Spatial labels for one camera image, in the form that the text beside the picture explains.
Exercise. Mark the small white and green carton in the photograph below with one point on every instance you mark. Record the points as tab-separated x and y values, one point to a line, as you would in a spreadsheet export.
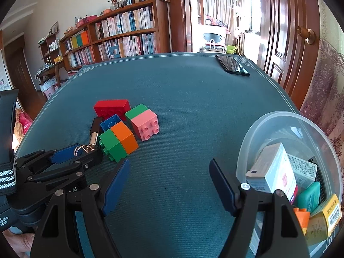
302	169

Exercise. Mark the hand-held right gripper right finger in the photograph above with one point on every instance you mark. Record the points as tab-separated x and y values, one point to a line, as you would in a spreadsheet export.
223	188

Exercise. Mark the narrow wooden side table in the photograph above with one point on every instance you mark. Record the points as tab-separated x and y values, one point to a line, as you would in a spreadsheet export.
47	71

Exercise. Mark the beige curtain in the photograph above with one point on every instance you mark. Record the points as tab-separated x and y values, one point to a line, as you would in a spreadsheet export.
220	2

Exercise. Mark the rows of shelved books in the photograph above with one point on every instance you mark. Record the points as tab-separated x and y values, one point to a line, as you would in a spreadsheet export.
126	21

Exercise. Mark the black comb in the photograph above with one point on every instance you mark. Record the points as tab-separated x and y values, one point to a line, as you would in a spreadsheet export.
321	177

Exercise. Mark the clear plastic container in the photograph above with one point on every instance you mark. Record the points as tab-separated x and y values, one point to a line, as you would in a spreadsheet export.
268	129

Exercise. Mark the red building block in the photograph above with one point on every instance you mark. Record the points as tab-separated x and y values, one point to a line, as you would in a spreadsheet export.
111	107

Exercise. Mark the wooden panelled door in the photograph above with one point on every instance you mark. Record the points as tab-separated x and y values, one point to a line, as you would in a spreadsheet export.
287	32

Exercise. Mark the pink storage bin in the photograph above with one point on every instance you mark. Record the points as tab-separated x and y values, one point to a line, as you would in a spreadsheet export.
49	93

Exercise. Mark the green and pink building block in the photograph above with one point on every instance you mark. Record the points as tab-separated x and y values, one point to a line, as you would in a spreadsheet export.
142	123

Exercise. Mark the teal cloth-covered desktop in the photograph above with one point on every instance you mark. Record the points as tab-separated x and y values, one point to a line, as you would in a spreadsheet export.
174	91

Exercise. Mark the green soap box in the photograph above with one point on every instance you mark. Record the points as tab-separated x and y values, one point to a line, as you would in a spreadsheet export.
309	197

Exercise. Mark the wooden glazed door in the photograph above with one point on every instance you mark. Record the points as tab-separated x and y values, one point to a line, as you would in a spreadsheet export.
185	16

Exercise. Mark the flat red box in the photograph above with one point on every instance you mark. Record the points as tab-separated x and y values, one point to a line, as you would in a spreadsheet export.
86	21

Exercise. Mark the green basin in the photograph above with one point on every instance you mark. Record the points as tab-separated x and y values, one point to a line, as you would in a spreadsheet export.
231	49

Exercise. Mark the black smartphone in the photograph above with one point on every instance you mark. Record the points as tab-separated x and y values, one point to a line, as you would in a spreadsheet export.
232	64

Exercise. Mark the window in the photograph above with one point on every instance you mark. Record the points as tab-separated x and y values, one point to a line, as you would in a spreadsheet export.
252	2

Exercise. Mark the brass door knob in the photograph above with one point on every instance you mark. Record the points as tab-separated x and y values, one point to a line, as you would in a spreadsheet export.
306	35

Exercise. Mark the stack of books on floor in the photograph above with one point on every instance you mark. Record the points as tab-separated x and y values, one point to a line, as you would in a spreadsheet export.
74	74

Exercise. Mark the blue building block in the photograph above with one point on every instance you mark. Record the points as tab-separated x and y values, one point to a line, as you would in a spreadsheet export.
108	123

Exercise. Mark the orange and yellow building block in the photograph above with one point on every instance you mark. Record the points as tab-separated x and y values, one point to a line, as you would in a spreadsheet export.
301	217

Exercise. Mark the film strip picture frame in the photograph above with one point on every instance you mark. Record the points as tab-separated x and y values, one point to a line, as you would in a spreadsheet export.
125	0

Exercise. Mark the white balcony appliance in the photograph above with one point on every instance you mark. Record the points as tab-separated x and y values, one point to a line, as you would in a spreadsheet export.
213	36

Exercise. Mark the purple floral patterned cloth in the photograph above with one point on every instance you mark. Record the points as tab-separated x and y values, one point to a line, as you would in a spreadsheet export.
325	91

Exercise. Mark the green and orange building block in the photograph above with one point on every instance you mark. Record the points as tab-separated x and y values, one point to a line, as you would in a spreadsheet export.
119	139

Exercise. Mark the wooden side shelf unit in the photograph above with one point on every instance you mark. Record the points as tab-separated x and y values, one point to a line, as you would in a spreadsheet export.
49	48

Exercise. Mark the person's left hand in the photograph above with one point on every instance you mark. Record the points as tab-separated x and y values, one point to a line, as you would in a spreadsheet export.
18	242

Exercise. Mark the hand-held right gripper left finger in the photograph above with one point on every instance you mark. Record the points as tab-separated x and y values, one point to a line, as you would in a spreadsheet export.
115	188

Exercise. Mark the small photo frame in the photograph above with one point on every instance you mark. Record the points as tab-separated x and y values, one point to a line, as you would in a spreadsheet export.
54	27

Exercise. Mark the large white carton with red end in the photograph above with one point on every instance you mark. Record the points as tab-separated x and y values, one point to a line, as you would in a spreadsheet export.
274	172

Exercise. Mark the wooden bookcase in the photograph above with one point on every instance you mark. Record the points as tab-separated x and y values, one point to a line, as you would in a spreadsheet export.
91	43

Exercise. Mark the brown and gold lipstick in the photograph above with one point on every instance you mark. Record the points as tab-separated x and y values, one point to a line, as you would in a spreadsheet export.
95	126

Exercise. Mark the yellow carton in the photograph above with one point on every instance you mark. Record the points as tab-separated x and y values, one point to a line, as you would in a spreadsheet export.
322	220

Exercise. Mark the red blanket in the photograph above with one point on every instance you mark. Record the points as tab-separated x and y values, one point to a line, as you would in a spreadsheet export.
25	121

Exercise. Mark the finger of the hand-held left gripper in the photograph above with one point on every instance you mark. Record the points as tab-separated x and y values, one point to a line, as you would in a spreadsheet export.
91	158
64	153

